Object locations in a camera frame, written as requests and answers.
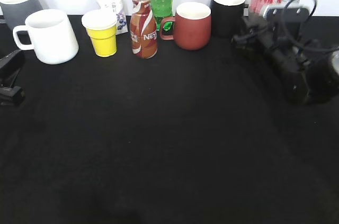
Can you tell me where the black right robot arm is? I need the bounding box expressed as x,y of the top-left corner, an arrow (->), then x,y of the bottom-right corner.
232,16 -> 338,105

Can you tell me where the white blueberry drink carton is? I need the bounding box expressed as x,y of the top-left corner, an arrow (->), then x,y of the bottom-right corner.
96,0 -> 128,35

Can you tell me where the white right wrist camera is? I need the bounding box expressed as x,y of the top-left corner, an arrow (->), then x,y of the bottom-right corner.
259,4 -> 310,24

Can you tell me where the yellow paper cup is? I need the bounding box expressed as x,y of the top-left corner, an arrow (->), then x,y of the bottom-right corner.
82,9 -> 117,57

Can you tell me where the black ceramic mug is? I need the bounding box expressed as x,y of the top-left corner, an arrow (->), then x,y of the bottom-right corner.
210,0 -> 246,38

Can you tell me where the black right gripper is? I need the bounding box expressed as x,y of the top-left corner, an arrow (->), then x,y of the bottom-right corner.
231,15 -> 313,76

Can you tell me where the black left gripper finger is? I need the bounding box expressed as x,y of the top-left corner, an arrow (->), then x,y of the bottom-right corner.
1,49 -> 25,79
1,75 -> 25,106

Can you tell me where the grey ceramic mug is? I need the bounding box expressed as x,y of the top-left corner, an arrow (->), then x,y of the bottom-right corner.
1,0 -> 43,30

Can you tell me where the brown Nestle coffee bottle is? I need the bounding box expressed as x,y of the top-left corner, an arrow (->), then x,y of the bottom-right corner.
130,0 -> 158,59

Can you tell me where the white ceramic mug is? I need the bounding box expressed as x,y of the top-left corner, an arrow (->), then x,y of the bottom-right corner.
12,9 -> 79,65

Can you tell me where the red ceramic mug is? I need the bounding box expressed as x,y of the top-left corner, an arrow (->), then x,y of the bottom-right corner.
159,2 -> 211,50

